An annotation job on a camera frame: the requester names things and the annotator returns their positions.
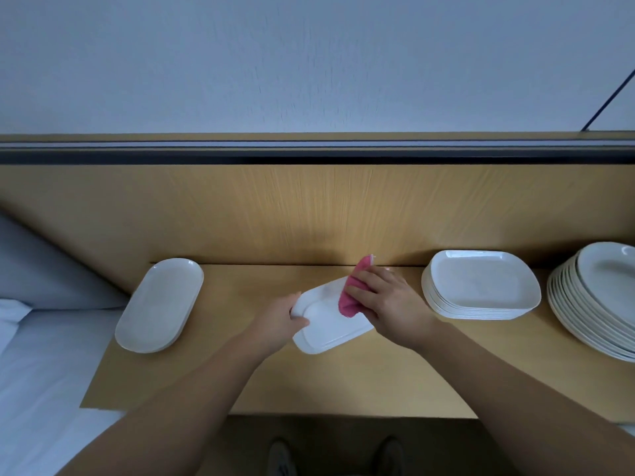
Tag person's left hand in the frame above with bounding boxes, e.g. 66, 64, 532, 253
241, 292, 312, 360

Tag person's right hand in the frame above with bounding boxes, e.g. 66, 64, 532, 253
344, 262, 445, 354

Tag white glossy rectangular plate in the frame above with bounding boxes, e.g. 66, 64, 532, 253
290, 276, 376, 355
114, 257, 206, 355

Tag pink cleaning cloth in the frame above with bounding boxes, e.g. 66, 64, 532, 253
338, 255, 375, 318

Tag stack of white rectangular plates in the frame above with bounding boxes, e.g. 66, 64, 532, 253
421, 249, 543, 321

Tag stack of white round plates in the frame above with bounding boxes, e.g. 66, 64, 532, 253
546, 241, 635, 364

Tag person's right forearm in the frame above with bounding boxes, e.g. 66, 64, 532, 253
411, 322, 635, 476

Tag person's left forearm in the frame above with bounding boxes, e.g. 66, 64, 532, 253
54, 332, 269, 476

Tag grey upholstered headboard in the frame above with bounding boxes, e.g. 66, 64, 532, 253
0, 213, 130, 311

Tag white bed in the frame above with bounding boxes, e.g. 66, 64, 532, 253
0, 307, 127, 476

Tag white pillow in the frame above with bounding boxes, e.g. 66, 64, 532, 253
0, 297, 33, 353

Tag black wall rail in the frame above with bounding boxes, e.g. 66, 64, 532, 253
0, 140, 635, 167

